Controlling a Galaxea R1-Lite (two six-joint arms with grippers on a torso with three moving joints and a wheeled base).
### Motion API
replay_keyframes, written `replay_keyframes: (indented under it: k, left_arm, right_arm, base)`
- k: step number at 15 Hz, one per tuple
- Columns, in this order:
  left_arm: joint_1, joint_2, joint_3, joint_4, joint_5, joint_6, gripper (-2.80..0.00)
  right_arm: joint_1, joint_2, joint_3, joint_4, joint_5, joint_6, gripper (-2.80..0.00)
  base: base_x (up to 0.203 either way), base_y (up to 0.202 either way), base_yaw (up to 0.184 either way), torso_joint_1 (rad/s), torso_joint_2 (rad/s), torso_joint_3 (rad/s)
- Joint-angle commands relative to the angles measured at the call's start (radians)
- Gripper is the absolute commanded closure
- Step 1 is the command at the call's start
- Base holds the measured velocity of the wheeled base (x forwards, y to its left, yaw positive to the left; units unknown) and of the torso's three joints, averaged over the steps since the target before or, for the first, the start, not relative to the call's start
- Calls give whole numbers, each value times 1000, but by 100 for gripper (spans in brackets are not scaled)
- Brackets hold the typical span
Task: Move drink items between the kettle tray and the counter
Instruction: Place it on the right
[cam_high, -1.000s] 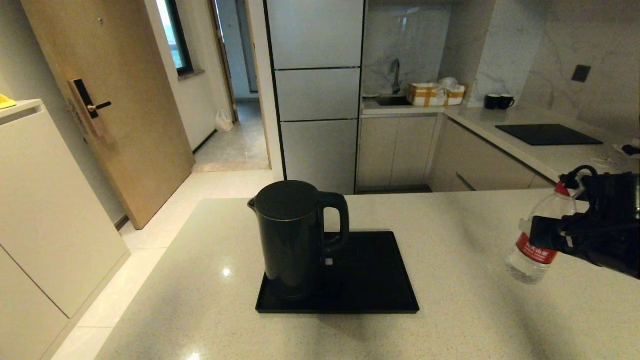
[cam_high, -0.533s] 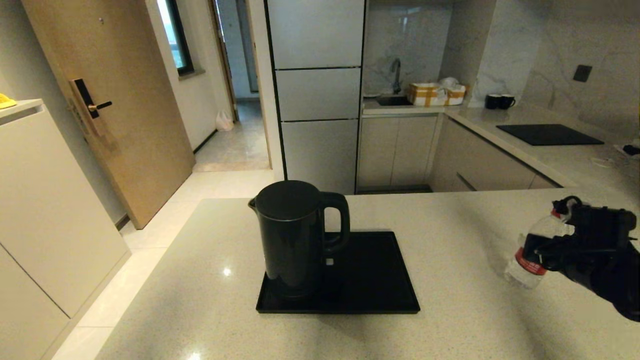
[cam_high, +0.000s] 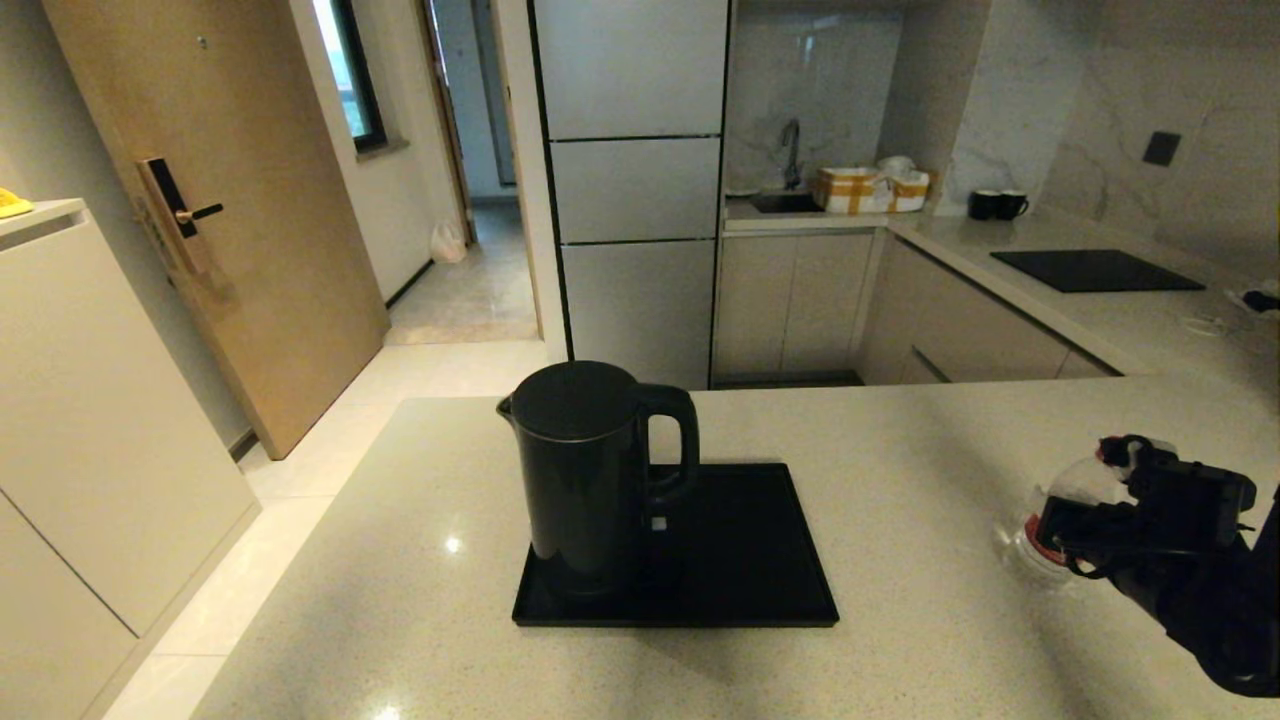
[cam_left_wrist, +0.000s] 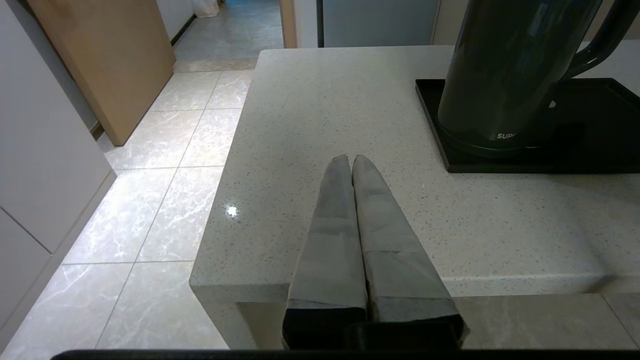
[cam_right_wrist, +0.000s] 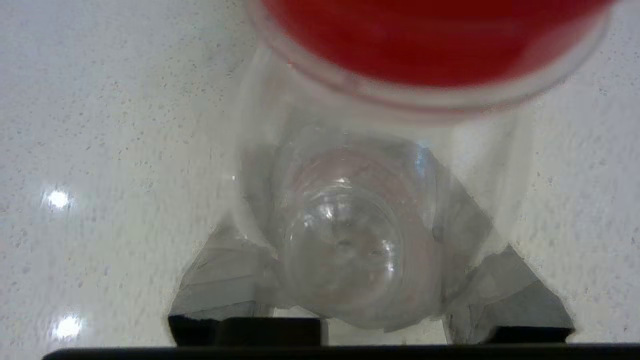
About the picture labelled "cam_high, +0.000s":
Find clear water bottle red cap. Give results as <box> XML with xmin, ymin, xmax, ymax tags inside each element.
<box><xmin>998</xmin><ymin>440</ymin><xmax>1151</xmax><ymax>593</ymax></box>

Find black electric kettle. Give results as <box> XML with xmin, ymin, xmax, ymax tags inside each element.
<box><xmin>497</xmin><ymin>361</ymin><xmax>701</xmax><ymax>601</ymax></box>

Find white power strip black plug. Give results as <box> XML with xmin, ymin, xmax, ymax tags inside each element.
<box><xmin>1225</xmin><ymin>282</ymin><xmax>1280</xmax><ymax>320</ymax></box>

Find black induction cooktop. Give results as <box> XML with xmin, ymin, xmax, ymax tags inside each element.
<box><xmin>990</xmin><ymin>249</ymin><xmax>1206</xmax><ymax>294</ymax></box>

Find black rectangular serving tray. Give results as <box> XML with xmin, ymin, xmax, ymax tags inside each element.
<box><xmin>512</xmin><ymin>462</ymin><xmax>840</xmax><ymax>629</ymax></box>

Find cardboard box with yellow tape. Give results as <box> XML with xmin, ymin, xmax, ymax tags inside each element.
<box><xmin>812</xmin><ymin>166</ymin><xmax>893</xmax><ymax>215</ymax></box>
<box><xmin>886</xmin><ymin>170</ymin><xmax>933</xmax><ymax>212</ymax></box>

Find beige kitchen base cabinets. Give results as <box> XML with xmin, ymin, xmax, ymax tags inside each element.
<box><xmin>712</xmin><ymin>230</ymin><xmax>1116</xmax><ymax>388</ymax></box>

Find tall white cabinet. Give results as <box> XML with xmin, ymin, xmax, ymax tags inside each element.
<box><xmin>530</xmin><ymin>0</ymin><xmax>733</xmax><ymax>390</ymax></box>

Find dark framed window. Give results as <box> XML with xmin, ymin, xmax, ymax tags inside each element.
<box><xmin>313</xmin><ymin>0</ymin><xmax>389</xmax><ymax>155</ymax></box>

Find light wooden door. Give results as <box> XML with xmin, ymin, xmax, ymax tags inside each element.
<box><xmin>42</xmin><ymin>0</ymin><xmax>392</xmax><ymax>461</ymax></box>

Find white storage cabinet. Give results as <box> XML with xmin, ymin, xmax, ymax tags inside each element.
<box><xmin>0</xmin><ymin>199</ymin><xmax>263</xmax><ymax>720</ymax></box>

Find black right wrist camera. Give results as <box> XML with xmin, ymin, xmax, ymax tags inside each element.
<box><xmin>1130</xmin><ymin>458</ymin><xmax>1259</xmax><ymax>549</ymax></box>

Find brown interior door frame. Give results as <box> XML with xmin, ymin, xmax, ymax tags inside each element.
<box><xmin>418</xmin><ymin>0</ymin><xmax>479</xmax><ymax>245</ymax></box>

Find black door lock with handle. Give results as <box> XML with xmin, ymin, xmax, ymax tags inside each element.
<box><xmin>137</xmin><ymin>157</ymin><xmax>226</xmax><ymax>277</ymax></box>

